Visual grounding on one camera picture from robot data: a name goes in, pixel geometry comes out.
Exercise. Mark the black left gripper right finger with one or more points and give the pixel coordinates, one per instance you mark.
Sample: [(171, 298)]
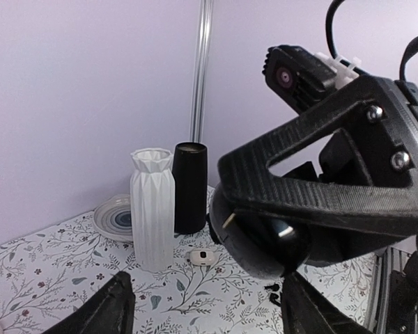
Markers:
[(305, 310)]

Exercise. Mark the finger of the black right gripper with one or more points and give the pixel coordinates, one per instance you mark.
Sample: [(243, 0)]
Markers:
[(279, 172), (333, 245)]

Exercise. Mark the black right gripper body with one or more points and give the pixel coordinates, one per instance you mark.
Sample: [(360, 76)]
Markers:
[(373, 153)]

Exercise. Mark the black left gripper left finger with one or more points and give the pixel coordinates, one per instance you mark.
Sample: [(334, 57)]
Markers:
[(109, 310)]

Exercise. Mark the black earbud case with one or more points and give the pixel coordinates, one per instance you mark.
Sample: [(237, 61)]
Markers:
[(263, 246)]

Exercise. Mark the small white earbud case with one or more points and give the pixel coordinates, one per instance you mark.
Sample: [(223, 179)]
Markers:
[(202, 257)]

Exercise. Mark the black earbud lower right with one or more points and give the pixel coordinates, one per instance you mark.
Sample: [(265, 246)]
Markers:
[(275, 299)]

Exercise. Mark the black earbud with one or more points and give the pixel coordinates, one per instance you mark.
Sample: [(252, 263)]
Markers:
[(273, 287), (275, 299)]

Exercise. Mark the black earbud upper right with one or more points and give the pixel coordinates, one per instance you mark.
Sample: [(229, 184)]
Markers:
[(273, 287)]

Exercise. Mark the white ribbed plate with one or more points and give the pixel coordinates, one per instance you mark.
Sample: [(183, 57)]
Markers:
[(112, 219)]

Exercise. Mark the white pleated vase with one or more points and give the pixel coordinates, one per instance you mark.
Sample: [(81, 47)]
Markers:
[(152, 195)]

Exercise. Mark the black tall tumbler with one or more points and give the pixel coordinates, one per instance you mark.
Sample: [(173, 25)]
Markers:
[(190, 172)]

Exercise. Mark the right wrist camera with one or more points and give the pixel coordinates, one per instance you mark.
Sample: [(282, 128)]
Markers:
[(303, 79)]

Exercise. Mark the aluminium corner post right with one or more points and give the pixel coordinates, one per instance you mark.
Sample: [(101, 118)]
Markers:
[(204, 34)]

